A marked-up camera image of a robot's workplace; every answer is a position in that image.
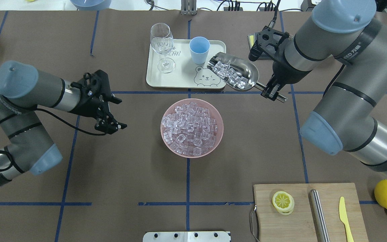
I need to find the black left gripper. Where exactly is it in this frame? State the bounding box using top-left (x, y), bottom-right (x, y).
top-left (70, 70), bottom-right (127, 134)

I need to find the blue bowl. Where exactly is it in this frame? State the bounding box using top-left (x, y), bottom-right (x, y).
top-left (70, 0), bottom-right (112, 11)

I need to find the clear wine glass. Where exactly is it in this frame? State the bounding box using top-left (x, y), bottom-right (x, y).
top-left (149, 23), bottom-right (175, 74)

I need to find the steel muddler black tip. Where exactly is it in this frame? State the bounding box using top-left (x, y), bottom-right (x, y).
top-left (309, 189), bottom-right (330, 242)

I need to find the blue plastic cup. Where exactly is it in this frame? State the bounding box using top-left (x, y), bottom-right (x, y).
top-left (189, 36), bottom-right (210, 65)

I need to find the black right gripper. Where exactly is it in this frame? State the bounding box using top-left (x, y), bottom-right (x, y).
top-left (248, 26), bottom-right (303, 101)

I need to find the grey yellow sponge cloth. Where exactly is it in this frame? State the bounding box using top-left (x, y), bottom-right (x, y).
top-left (248, 32), bottom-right (271, 60)

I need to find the wooden cutting board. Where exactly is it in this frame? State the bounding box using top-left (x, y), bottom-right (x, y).
top-left (253, 183), bottom-right (369, 242)

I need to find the yellow plastic knife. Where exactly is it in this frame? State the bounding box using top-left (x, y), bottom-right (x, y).
top-left (338, 196), bottom-right (354, 242)

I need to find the cream bear serving tray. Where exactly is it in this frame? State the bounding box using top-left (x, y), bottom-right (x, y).
top-left (146, 39), bottom-right (226, 89)

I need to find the steel ice scoop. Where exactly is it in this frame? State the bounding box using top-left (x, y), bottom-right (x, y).
top-left (207, 52), bottom-right (287, 102)

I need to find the lemon slice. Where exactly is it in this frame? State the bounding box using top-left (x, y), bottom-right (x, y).
top-left (272, 191), bottom-right (295, 215)

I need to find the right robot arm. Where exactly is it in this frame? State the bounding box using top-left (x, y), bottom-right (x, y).
top-left (249, 0), bottom-right (387, 175)

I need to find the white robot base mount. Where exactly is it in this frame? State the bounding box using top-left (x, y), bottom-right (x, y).
top-left (142, 231), bottom-right (231, 242)

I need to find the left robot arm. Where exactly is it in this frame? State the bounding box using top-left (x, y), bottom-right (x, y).
top-left (0, 60), bottom-right (127, 187)

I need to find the pink bowl of ice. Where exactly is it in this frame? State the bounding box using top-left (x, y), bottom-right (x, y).
top-left (160, 98), bottom-right (224, 158)

